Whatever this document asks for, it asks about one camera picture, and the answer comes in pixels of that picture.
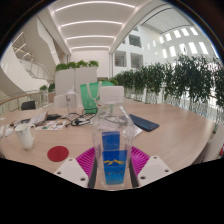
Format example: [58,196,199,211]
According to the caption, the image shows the white paper packet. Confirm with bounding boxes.
[132,124,144,138]

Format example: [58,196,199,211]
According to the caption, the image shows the flat round red coaster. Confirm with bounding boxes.
[46,145,70,163]

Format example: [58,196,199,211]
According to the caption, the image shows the black cables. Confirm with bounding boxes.
[63,112,98,128]

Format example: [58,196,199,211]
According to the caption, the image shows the glass balcony railing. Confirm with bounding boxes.
[0,89,56,114]

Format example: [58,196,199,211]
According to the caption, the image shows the green tote bag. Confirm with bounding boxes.
[79,80,115,115]

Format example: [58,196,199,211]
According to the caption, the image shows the row of green plants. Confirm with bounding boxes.
[108,53,224,116]

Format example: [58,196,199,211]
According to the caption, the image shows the brown planter with plants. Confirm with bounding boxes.
[39,83,56,104]

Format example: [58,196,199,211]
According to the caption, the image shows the white cabinet with plants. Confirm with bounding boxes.
[54,59,100,98]

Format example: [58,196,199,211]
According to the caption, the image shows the black chair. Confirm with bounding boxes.
[20,100,37,111]

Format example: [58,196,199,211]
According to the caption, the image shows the clear blue-labelled water bottle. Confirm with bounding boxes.
[91,85,136,191]

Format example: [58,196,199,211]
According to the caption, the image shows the small black pouch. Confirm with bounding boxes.
[46,113,62,121]

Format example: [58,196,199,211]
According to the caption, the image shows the white mug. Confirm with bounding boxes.
[13,123,37,150]

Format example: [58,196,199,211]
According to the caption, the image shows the clear plastic drink bottle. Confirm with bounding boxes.
[64,87,78,115]

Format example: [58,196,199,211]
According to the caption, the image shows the colourful sticker sheet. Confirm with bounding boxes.
[34,120,67,132]

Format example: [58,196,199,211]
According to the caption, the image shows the ceiling light strips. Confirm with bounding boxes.
[54,0,138,51]

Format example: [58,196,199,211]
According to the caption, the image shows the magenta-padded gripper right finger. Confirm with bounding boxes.
[128,145,174,188]

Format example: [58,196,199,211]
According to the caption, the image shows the white computer mouse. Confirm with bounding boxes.
[3,127,15,138]

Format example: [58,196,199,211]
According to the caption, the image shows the clipboard with papers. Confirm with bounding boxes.
[9,111,49,128]

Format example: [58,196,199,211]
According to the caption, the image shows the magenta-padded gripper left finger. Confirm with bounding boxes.
[53,147,98,189]

